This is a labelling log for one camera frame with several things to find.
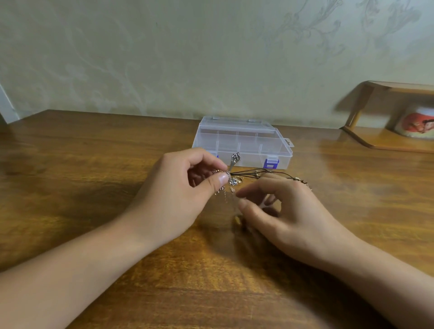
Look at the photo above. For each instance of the person's right hand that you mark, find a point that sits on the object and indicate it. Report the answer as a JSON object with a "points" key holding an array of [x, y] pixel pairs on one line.
{"points": [[298, 220]]}

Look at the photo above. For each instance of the person's left hand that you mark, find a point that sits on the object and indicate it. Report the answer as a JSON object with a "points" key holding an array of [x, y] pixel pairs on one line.
{"points": [[169, 200]]}

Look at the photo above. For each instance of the clear plastic organizer box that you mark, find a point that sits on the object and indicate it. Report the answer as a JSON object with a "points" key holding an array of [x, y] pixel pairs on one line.
{"points": [[241, 142]]}

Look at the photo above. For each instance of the person's left forearm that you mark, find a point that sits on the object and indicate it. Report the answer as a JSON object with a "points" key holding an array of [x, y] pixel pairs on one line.
{"points": [[61, 281]]}

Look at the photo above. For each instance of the wooden shelf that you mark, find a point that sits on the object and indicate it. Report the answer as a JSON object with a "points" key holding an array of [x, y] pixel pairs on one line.
{"points": [[390, 137]]}

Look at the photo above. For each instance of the white printed mug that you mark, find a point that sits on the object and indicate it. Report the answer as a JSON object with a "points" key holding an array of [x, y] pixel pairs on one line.
{"points": [[417, 122]]}

